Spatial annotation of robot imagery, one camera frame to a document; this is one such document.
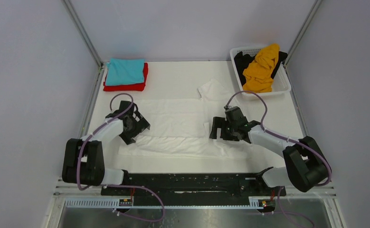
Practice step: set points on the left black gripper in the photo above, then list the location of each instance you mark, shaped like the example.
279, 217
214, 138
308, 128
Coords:
141, 125

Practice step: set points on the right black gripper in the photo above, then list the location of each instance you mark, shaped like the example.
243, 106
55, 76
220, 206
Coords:
222, 128

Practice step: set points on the white t shirt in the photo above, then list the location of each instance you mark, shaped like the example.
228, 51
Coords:
181, 127

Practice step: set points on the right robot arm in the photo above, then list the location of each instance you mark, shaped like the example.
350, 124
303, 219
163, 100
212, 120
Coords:
305, 165

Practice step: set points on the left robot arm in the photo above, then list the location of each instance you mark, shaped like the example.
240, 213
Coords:
84, 159

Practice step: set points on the folded red t shirt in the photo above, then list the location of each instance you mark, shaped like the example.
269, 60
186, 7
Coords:
134, 87

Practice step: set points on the folded cyan t shirt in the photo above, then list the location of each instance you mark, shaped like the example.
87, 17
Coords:
124, 72

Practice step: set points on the yellow t shirt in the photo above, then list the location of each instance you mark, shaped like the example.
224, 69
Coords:
258, 73

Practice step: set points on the black t shirt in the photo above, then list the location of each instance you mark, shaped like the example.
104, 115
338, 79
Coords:
242, 61

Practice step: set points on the white plastic basket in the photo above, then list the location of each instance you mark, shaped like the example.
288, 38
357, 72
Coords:
281, 84

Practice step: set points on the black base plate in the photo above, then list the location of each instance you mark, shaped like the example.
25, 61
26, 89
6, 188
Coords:
193, 189

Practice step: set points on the white slotted cable duct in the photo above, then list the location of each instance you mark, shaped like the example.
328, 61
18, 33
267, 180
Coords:
122, 203

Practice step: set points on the left metal frame post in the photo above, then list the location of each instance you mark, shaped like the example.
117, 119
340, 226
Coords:
82, 31

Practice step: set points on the metal frame post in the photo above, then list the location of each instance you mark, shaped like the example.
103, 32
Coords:
82, 31
315, 7

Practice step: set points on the right metal frame post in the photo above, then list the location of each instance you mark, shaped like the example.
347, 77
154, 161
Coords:
315, 7

